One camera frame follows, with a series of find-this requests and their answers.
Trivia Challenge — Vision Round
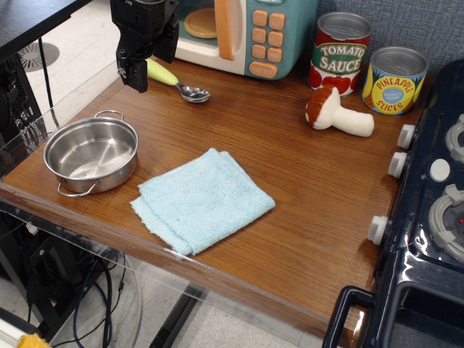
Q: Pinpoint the tomato sauce can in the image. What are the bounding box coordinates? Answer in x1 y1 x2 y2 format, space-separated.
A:
307 12 373 96

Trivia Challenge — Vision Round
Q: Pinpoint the clear acrylic table guard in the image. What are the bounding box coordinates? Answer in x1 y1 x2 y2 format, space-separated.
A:
1 67 222 290

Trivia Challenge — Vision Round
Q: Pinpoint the pineapple slices can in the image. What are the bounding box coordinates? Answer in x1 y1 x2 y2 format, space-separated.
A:
362 46 429 115

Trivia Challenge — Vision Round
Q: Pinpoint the light blue folded cloth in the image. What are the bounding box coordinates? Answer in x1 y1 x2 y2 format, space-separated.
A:
130 148 276 256

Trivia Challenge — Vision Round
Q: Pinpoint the dark blue toy stove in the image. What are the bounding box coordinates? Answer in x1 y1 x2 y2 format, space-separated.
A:
323 60 463 347

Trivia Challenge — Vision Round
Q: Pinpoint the stainless steel pot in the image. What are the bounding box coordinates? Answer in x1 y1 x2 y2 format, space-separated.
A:
43 110 139 198

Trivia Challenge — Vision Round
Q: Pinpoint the toy microwave oven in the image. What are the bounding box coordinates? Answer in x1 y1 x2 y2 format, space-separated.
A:
175 1 318 80

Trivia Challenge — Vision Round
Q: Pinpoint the plush mushroom toy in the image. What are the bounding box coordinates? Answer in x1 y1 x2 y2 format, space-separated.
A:
304 85 375 138

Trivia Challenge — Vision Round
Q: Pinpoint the spoon with green handle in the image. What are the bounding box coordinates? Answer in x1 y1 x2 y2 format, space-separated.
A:
146 58 211 104

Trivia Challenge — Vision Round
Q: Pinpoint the black desk at left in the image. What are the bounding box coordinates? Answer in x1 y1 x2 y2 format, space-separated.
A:
1 0 89 62

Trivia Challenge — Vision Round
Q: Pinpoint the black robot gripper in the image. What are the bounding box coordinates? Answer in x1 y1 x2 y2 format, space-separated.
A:
110 1 179 93

